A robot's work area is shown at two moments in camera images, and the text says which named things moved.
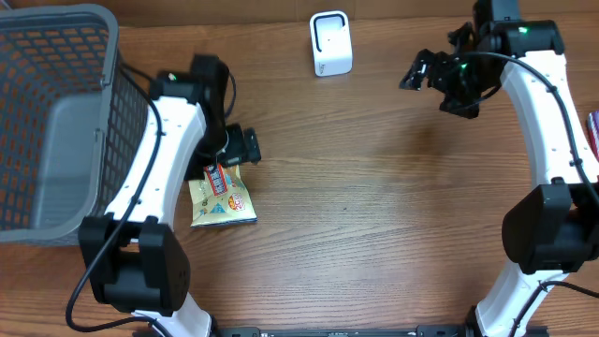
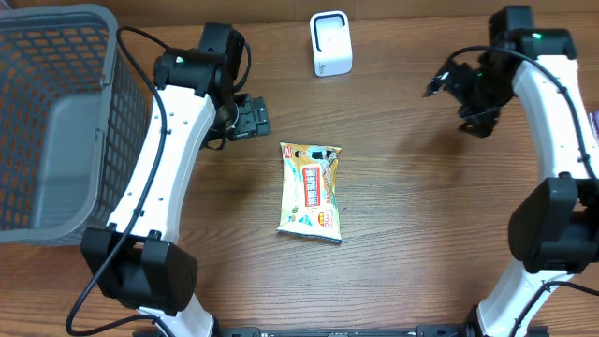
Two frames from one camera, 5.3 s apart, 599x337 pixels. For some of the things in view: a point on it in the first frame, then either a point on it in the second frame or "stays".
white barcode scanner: (330, 34) stays
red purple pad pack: (593, 131) stays
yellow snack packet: (220, 198) -> (310, 191)
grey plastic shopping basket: (71, 121) stays
